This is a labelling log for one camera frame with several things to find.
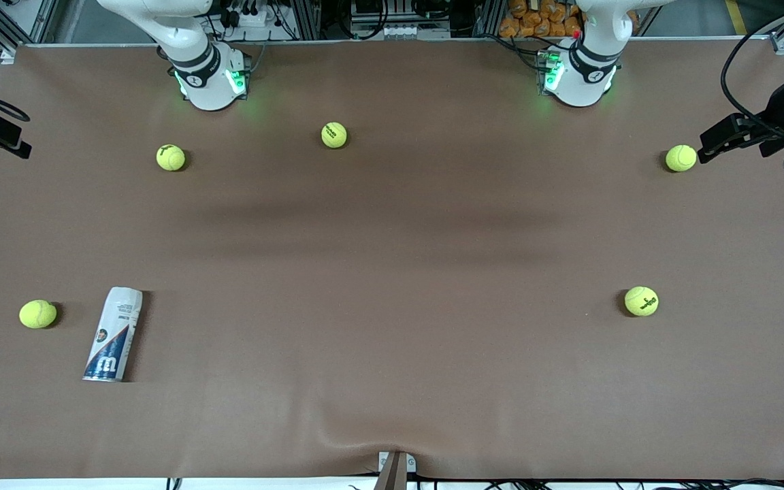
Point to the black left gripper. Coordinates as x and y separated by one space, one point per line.
778 112

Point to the white blue tennis ball can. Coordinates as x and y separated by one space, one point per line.
116 333

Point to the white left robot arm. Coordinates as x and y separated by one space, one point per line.
582 82

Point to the yellow-green tennis ball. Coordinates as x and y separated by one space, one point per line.
171 157
681 158
38 314
334 135
642 301

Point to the orange snack packets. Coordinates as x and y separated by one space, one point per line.
535 20

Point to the white power strip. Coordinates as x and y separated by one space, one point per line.
252 19

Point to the brown table cover mat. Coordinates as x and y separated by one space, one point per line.
392 224

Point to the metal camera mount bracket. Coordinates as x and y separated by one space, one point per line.
395 476

